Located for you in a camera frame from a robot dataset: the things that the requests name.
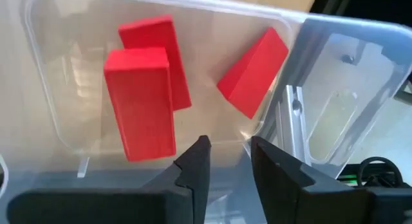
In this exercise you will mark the aluminium bracket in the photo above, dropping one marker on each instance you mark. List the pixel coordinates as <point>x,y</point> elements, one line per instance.
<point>291,121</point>

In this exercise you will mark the clear plastic bin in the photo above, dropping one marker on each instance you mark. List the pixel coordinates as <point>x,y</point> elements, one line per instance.
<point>80,72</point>

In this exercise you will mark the red wooden block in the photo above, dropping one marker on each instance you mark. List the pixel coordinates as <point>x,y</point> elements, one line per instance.
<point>141,114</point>
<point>251,79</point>
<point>154,31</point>

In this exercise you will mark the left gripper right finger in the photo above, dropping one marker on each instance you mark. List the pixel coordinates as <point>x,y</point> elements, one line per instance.
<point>283,192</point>

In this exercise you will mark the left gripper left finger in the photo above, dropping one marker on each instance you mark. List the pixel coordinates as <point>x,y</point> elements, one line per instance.
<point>196,172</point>

